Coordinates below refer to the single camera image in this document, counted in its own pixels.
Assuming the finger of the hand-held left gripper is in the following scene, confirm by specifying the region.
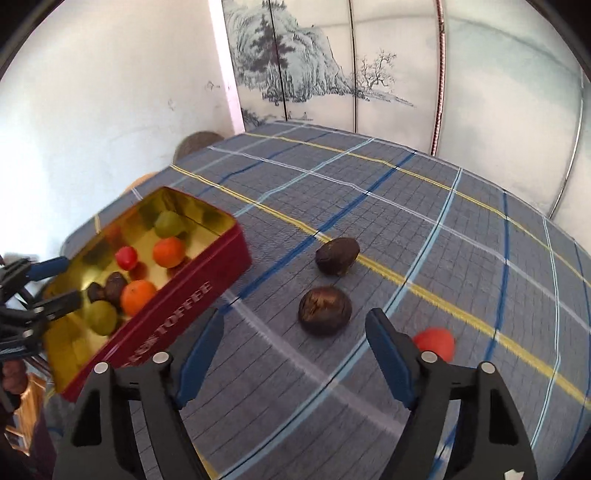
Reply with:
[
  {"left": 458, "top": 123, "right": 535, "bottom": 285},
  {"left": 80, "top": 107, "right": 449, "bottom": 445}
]
[
  {"left": 0, "top": 291, "right": 84, "bottom": 326},
  {"left": 0, "top": 257, "right": 71, "bottom": 289}
]

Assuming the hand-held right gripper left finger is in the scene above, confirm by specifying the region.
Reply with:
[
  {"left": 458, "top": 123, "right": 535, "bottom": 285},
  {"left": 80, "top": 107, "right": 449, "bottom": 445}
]
[{"left": 53, "top": 307, "right": 225, "bottom": 480}]

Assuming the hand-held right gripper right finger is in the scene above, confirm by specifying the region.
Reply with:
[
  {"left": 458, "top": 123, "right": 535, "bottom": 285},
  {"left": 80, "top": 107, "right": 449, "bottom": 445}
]
[{"left": 365, "top": 308, "right": 539, "bottom": 480}]

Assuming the large green persimmon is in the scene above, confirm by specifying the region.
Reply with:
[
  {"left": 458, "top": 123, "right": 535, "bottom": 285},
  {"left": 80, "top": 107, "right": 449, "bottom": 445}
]
[{"left": 87, "top": 301, "right": 119, "bottom": 336}]

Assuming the dark brown passion fruit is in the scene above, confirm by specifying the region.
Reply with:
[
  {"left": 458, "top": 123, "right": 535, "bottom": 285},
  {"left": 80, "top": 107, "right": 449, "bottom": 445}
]
[
  {"left": 298, "top": 286, "right": 353, "bottom": 336},
  {"left": 104, "top": 272, "right": 129, "bottom": 306},
  {"left": 315, "top": 237, "right": 361, "bottom": 277}
]

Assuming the gold tin box red outside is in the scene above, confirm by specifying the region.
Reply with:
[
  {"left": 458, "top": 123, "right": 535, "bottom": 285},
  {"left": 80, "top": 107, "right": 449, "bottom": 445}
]
[{"left": 41, "top": 187, "right": 252, "bottom": 402}]

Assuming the orange mandarin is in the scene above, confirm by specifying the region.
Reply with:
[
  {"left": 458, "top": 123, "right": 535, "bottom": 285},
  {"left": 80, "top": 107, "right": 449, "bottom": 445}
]
[
  {"left": 121, "top": 280, "right": 158, "bottom": 317},
  {"left": 152, "top": 237, "right": 186, "bottom": 269}
]

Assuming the red tomato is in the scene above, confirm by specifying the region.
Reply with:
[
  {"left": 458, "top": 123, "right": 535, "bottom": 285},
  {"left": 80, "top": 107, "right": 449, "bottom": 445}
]
[
  {"left": 412, "top": 328, "right": 455, "bottom": 363},
  {"left": 115, "top": 246, "right": 139, "bottom": 271}
]

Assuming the small green persimmon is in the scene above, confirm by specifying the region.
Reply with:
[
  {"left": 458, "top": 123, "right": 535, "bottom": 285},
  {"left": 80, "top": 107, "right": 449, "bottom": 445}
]
[{"left": 154, "top": 211, "right": 186, "bottom": 238}]

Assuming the wooden furniture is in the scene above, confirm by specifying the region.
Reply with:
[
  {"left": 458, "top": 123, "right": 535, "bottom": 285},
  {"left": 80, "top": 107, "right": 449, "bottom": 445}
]
[{"left": 4, "top": 374, "right": 52, "bottom": 457}]

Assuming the orange round stool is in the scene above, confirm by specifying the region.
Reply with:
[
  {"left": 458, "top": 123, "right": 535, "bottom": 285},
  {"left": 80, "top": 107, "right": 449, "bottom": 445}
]
[{"left": 122, "top": 172, "right": 160, "bottom": 197}]

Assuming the blue checked tablecloth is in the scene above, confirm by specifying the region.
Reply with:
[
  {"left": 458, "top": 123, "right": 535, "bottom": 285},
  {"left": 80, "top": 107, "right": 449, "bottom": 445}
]
[{"left": 44, "top": 121, "right": 591, "bottom": 480}]

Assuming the landscape painted folding screen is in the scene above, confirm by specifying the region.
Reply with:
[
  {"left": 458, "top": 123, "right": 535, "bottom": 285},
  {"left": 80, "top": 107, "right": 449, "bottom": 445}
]
[{"left": 222, "top": 0, "right": 591, "bottom": 217}]

